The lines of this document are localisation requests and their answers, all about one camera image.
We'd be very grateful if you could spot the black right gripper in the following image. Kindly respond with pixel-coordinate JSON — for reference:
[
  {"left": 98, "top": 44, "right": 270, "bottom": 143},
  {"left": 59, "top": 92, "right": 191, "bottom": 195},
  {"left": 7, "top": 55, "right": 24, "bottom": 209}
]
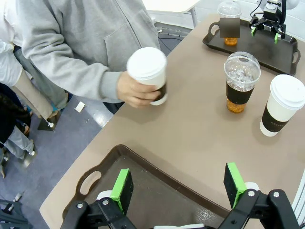
[{"left": 249, "top": 9, "right": 286, "bottom": 45}]

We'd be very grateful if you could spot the person's right forearm grey sleeve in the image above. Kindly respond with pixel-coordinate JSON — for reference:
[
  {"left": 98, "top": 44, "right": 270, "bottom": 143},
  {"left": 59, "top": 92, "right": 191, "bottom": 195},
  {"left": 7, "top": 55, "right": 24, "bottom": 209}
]
[{"left": 35, "top": 57, "right": 123, "bottom": 104}]

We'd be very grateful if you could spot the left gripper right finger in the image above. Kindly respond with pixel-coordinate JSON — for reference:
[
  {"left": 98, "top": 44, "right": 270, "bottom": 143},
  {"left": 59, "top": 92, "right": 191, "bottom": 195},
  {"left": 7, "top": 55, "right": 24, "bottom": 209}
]
[{"left": 223, "top": 162, "right": 300, "bottom": 229}]

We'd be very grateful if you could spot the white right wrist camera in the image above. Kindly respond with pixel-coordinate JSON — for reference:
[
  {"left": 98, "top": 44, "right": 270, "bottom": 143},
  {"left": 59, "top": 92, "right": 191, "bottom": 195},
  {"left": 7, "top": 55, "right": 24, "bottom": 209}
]
[{"left": 265, "top": 0, "right": 280, "bottom": 10}]

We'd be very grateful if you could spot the black stand base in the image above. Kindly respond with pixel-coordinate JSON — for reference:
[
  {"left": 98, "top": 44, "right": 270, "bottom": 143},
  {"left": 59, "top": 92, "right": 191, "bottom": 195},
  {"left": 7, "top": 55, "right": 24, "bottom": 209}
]
[{"left": 0, "top": 199, "right": 33, "bottom": 229}]

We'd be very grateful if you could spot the large white table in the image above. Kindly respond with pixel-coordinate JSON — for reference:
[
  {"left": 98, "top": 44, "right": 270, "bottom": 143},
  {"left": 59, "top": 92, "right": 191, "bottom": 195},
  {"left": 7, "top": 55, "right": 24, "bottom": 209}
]
[{"left": 142, "top": 0, "right": 201, "bottom": 28}]

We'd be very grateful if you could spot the white lidded paper coffee cup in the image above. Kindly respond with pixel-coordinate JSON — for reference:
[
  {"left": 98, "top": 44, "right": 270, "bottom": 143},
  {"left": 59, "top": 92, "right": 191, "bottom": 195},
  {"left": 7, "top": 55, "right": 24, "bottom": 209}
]
[
  {"left": 259, "top": 74, "right": 305, "bottom": 137},
  {"left": 126, "top": 47, "right": 168, "bottom": 106}
]

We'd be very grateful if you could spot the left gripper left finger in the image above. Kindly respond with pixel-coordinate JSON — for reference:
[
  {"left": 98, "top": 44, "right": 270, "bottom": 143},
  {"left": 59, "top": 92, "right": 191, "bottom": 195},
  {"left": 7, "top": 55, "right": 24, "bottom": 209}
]
[{"left": 61, "top": 168, "right": 136, "bottom": 229}]

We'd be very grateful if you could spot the person's right hand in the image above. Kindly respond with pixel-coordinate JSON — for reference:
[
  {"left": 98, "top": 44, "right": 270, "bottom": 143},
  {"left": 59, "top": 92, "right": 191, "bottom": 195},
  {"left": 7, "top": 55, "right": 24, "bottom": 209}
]
[{"left": 116, "top": 71, "right": 163, "bottom": 108}]

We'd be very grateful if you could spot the white scrap on floor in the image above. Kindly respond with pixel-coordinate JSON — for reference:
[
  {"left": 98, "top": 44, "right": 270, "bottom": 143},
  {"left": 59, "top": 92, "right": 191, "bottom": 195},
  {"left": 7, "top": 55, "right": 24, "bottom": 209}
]
[{"left": 74, "top": 101, "right": 86, "bottom": 113}]

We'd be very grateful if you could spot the clear domed-lid iced coffee cup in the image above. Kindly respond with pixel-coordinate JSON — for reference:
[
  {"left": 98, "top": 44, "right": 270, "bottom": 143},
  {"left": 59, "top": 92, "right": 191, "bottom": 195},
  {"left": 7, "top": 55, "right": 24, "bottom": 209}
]
[
  {"left": 223, "top": 52, "right": 262, "bottom": 114},
  {"left": 217, "top": 0, "right": 242, "bottom": 46}
]

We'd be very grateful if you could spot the person in grey hoodie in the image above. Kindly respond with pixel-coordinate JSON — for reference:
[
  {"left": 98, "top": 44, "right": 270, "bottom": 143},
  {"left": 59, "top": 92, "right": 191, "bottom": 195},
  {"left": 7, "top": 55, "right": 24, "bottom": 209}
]
[{"left": 13, "top": 0, "right": 161, "bottom": 115}]

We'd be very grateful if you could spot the brown plastic serving tray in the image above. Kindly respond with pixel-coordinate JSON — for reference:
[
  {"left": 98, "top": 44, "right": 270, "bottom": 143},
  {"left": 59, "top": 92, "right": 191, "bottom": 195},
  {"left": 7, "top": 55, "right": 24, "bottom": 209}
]
[
  {"left": 62, "top": 144, "right": 231, "bottom": 229},
  {"left": 202, "top": 19, "right": 301, "bottom": 76}
]

